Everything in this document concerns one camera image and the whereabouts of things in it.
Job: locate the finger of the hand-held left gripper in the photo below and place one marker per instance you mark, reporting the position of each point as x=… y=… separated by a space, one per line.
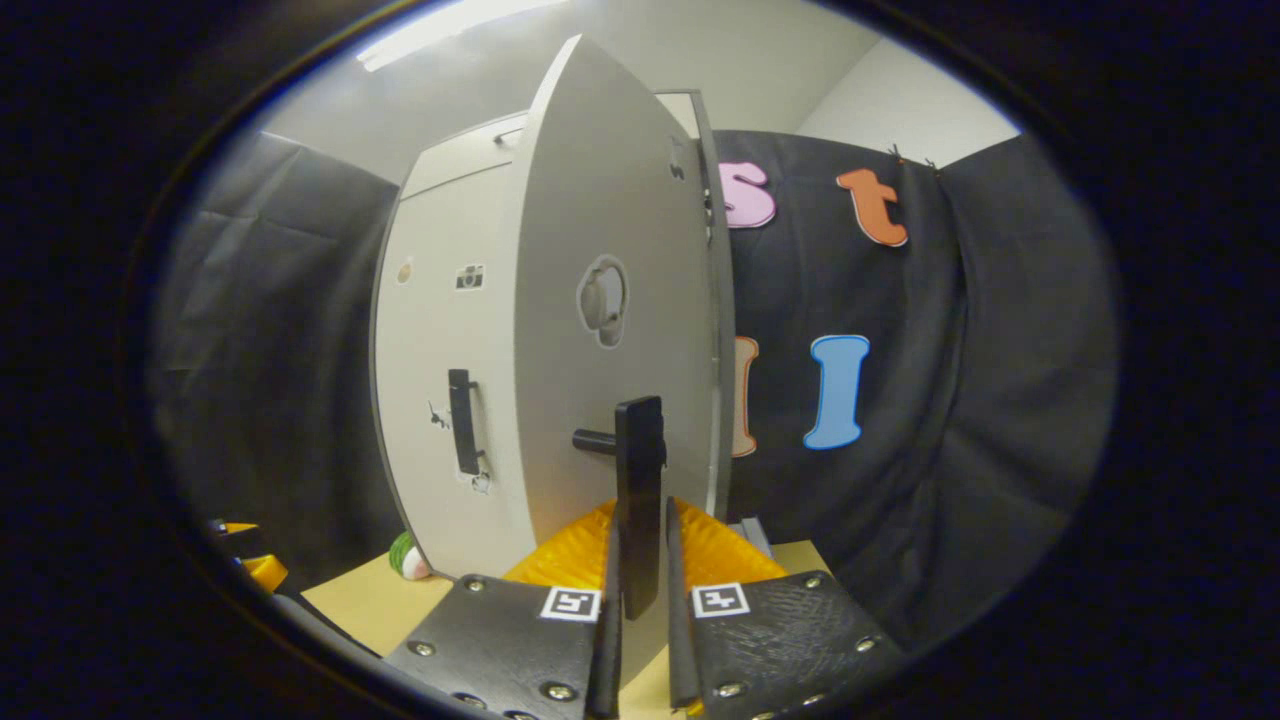
x=268 y=573
x=235 y=529

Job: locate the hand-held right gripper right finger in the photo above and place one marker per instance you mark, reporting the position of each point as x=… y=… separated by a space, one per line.
x=680 y=650

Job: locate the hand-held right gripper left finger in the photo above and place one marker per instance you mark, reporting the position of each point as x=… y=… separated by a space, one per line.
x=608 y=660

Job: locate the camera-sticker white cabinet door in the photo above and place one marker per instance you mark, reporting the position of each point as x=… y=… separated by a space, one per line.
x=440 y=330

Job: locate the white double-door shoe cabinet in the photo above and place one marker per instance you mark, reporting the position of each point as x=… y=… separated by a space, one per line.
x=722 y=330

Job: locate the headphone-sticker white cabinet door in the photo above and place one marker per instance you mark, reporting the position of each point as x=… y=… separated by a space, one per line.
x=590 y=200

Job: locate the green striped round toy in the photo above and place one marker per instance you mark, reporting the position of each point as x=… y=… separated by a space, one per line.
x=408 y=558

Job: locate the black backdrop cloth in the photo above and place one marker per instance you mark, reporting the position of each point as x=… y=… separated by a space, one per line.
x=980 y=400

